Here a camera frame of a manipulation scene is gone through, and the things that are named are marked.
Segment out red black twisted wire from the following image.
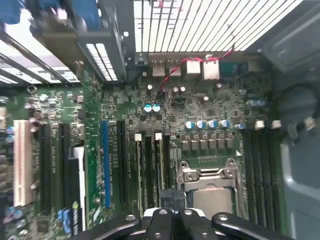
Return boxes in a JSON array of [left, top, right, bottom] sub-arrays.
[[157, 43, 237, 96]]

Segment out RAM slot black clips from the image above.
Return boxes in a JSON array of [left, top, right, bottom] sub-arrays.
[[242, 129, 255, 226], [163, 132, 174, 192], [144, 129, 156, 209]]

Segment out green motherboard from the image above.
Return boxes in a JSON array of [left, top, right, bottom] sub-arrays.
[[0, 57, 285, 240]]

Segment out white expansion slot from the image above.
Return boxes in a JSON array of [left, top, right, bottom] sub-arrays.
[[13, 119, 34, 208]]

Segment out blue expansion slot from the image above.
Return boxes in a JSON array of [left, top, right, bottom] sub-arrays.
[[100, 119, 112, 209]]

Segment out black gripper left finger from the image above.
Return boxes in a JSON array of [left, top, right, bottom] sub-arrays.
[[74, 189, 175, 240]]

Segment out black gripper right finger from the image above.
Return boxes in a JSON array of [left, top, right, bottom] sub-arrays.
[[173, 189, 296, 240]]

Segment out black expansion slot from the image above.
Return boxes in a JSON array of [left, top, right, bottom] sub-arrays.
[[116, 119, 128, 206], [39, 121, 53, 214]]

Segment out metal socket locking lever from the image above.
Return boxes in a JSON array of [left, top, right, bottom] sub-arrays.
[[226, 157, 248, 219], [176, 160, 190, 195]]

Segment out black round plastic part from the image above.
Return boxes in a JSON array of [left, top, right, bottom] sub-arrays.
[[273, 83, 320, 141]]

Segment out silver CPU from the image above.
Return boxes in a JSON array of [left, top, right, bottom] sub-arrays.
[[189, 186, 238, 216]]

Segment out blue card retention clip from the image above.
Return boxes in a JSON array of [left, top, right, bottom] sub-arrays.
[[0, 0, 22, 25], [78, 0, 100, 30]]

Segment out green RAM stick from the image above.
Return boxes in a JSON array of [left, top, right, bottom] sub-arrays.
[[154, 132, 166, 193]]

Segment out black graphics card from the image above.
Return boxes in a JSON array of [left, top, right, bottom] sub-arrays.
[[65, 146, 87, 240]]

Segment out black PC case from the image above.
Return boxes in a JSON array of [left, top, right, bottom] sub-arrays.
[[0, 0, 320, 240]]

